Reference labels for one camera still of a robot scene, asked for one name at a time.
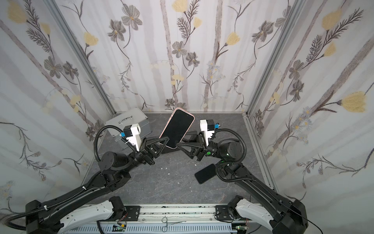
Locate pink phone case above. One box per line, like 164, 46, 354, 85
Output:
158, 107, 196, 150

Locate black phone with silver edge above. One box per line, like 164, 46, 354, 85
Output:
160, 108, 195, 149

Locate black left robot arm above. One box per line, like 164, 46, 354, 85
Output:
4, 125, 169, 234

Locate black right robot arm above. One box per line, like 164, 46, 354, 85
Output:
176, 128, 312, 234

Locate black phone lying far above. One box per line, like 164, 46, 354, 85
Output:
162, 131, 198, 154

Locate black phone lying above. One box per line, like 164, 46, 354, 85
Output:
162, 131, 198, 154
194, 164, 216, 184

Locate black phone lying right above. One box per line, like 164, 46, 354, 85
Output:
194, 164, 216, 184

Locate silver aluminium case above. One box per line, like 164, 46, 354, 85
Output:
105, 107, 152, 138

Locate steel forceps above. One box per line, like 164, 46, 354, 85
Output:
161, 217, 186, 233

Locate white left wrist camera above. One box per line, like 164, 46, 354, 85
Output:
120, 123, 142, 151

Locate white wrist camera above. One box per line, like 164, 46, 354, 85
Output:
200, 120, 220, 146
120, 123, 142, 151

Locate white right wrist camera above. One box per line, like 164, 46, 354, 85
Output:
200, 120, 220, 146

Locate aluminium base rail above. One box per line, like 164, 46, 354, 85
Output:
62, 204, 264, 223

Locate white slotted cable duct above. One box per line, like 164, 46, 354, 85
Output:
64, 223, 239, 234

